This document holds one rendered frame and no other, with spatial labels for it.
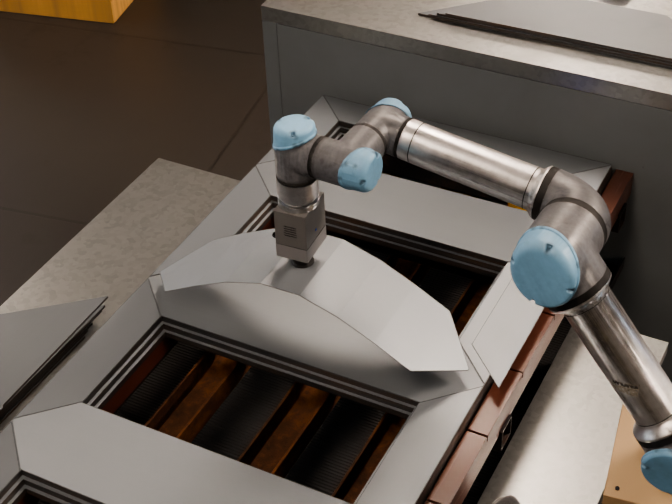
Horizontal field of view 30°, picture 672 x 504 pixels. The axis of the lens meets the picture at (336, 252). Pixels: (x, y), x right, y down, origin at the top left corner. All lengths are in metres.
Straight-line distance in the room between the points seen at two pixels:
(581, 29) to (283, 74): 0.76
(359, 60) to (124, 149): 1.67
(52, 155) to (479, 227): 2.25
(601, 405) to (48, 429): 1.08
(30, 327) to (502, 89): 1.19
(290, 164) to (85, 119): 2.67
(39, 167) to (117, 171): 0.28
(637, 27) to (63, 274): 1.42
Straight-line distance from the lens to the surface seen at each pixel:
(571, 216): 2.03
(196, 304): 2.53
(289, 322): 2.47
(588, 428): 2.53
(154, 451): 2.26
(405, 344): 2.29
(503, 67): 2.92
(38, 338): 2.62
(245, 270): 2.36
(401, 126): 2.20
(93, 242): 2.91
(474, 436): 2.29
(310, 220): 2.25
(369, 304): 2.30
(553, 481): 2.43
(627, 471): 2.39
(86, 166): 4.52
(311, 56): 3.15
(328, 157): 2.13
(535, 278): 2.00
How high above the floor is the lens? 2.50
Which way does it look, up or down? 39 degrees down
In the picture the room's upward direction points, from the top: 2 degrees counter-clockwise
